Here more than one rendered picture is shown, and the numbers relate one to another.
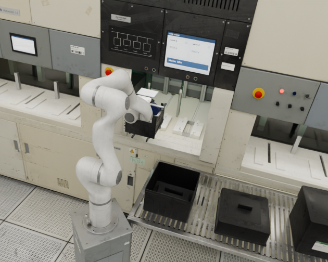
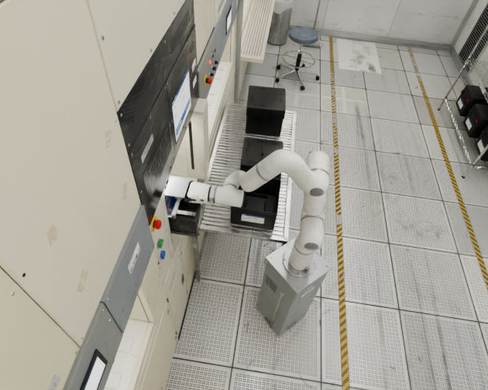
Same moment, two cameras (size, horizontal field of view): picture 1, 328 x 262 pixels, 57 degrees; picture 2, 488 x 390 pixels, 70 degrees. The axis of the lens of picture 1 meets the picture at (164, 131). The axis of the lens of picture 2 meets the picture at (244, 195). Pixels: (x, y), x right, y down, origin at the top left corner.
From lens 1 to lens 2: 2.11 m
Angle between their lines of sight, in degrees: 70
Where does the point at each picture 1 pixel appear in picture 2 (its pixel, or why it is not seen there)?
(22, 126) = not seen: outside the picture
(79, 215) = (299, 282)
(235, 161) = not seen: hidden behind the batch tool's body
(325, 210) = (270, 101)
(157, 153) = not seen: hidden behind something
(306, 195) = (259, 107)
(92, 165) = (319, 225)
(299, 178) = (213, 113)
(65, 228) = (214, 378)
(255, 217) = (269, 147)
